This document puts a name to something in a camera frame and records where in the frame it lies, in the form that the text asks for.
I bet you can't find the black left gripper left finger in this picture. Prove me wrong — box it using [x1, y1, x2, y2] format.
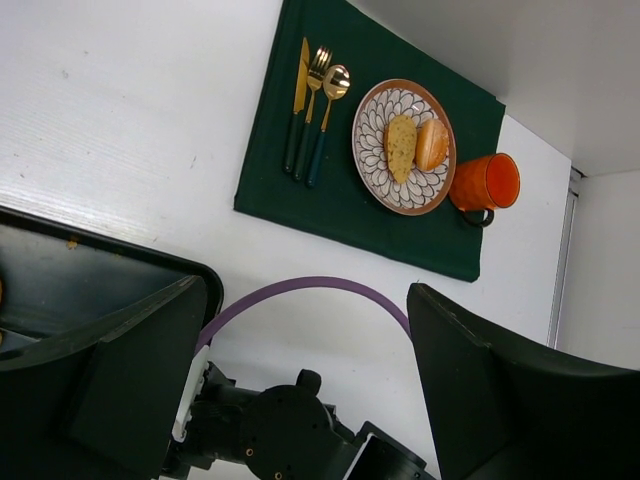
[1, 276, 207, 479]

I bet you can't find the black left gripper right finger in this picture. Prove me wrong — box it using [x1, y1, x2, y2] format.
[407, 283, 639, 479]

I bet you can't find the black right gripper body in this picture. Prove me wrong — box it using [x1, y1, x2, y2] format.
[162, 363, 359, 479]

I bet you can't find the sesame bun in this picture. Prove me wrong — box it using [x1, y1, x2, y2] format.
[415, 119, 449, 171]

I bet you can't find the seeded bread slice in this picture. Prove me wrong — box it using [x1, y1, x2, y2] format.
[384, 115, 417, 184]

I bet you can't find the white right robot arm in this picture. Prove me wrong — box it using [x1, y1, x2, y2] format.
[161, 362, 429, 479]

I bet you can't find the black baking tray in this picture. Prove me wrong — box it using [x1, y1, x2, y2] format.
[1, 207, 224, 354]

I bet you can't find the orange mug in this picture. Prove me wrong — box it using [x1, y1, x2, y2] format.
[448, 153, 521, 228]

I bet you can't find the floral patterned plate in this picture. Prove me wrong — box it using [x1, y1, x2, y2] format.
[352, 79, 456, 216]

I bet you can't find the dark green placemat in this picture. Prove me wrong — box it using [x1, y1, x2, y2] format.
[234, 1, 505, 282]

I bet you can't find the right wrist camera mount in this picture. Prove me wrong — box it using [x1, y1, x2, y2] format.
[172, 345, 209, 443]

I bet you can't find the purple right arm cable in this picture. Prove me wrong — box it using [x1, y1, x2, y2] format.
[197, 275, 414, 359]

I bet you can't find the aluminium rail right side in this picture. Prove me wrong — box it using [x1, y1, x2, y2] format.
[547, 168, 584, 348]

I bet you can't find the gold knife green handle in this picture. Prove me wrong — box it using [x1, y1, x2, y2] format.
[283, 37, 310, 173]

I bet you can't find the gold spoon green handle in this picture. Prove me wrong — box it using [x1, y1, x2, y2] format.
[306, 64, 351, 188]

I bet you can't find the gold fork green handle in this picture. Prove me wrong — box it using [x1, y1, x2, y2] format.
[293, 46, 332, 181]

